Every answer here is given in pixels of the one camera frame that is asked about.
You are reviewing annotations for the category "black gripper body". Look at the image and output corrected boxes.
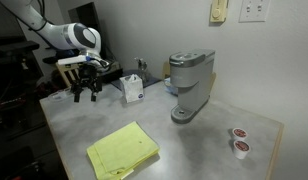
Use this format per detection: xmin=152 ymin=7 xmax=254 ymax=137
xmin=77 ymin=63 xmax=99 ymax=83

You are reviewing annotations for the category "yellow-green microfiber towel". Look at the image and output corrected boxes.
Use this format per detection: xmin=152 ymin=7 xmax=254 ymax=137
xmin=86 ymin=120 xmax=161 ymax=180

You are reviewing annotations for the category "clear plastic tray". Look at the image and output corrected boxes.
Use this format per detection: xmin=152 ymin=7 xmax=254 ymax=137
xmin=47 ymin=87 xmax=76 ymax=103

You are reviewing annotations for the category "wooden slatted chair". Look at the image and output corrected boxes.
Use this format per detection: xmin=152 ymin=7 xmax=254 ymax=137
xmin=55 ymin=61 xmax=82 ymax=88

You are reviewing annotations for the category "white tissue box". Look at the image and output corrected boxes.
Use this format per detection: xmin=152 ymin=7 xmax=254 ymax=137
xmin=119 ymin=73 xmax=145 ymax=104

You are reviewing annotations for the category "light blue cardboard box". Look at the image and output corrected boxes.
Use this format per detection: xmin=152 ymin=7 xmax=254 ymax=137
xmin=163 ymin=77 xmax=179 ymax=98

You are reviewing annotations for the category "grey coffee maker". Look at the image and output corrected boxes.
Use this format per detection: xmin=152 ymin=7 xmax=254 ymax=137
xmin=168 ymin=49 xmax=217 ymax=125

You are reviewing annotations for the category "white coffee pod red lid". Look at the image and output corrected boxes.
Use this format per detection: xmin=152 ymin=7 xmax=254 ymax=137
xmin=231 ymin=127 xmax=248 ymax=141
xmin=232 ymin=139 xmax=252 ymax=160

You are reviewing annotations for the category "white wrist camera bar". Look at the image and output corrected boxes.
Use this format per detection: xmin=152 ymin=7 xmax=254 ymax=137
xmin=57 ymin=54 xmax=93 ymax=66

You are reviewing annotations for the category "beige wall thermostat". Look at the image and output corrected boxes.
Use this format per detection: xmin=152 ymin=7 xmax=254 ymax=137
xmin=209 ymin=0 xmax=229 ymax=24

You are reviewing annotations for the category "white light switch plate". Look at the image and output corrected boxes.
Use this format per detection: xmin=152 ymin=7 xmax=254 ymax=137
xmin=238 ymin=0 xmax=272 ymax=24

